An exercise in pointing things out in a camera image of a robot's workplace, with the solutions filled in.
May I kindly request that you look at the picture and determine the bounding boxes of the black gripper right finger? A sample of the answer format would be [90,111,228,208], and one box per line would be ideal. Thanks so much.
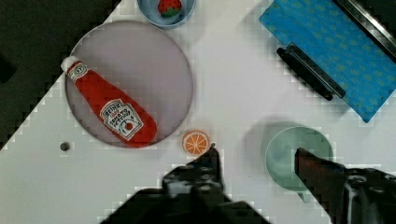
[294,148,396,224]

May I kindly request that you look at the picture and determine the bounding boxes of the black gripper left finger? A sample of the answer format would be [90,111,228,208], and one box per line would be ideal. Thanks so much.
[162,144,225,215]

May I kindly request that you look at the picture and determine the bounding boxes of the blue oven door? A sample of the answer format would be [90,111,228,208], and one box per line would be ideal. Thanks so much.
[260,0,396,122]

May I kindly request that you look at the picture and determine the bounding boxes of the black toaster oven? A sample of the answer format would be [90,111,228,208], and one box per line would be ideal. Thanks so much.
[332,0,396,61]

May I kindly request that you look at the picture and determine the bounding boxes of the orange slice toy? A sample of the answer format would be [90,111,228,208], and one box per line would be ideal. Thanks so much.
[181,130,210,156]

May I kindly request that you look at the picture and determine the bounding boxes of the green mug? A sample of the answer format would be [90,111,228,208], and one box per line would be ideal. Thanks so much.
[262,126,333,203]

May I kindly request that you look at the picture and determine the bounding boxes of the plush ketchup bottle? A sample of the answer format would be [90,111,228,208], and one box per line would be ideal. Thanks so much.
[61,56,157,148]

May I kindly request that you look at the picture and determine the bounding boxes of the grey round plate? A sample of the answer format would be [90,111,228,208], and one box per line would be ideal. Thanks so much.
[71,21,194,145]

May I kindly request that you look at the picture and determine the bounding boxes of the plush strawberry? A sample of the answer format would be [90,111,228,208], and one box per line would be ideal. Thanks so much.
[157,0,182,17]

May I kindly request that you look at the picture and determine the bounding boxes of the blue bowl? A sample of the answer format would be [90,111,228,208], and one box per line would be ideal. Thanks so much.
[136,0,196,29]

